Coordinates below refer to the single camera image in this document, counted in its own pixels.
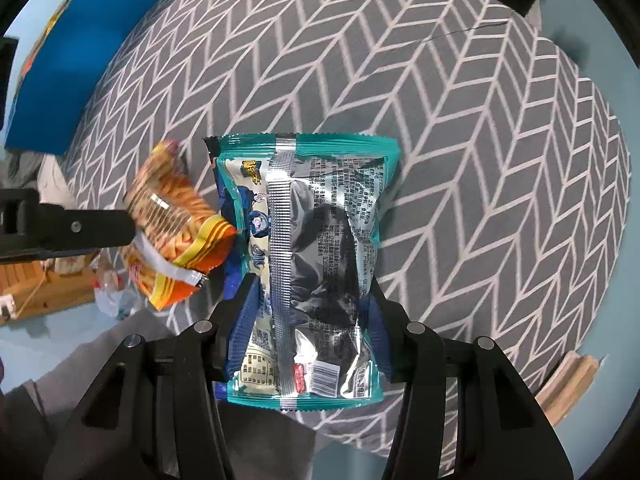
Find small orange striped snack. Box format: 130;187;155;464
120;140;236;311

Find teal silver snack bag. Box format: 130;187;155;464
205;133;400;412

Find blue cardboard box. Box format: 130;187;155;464
4;0;158;155

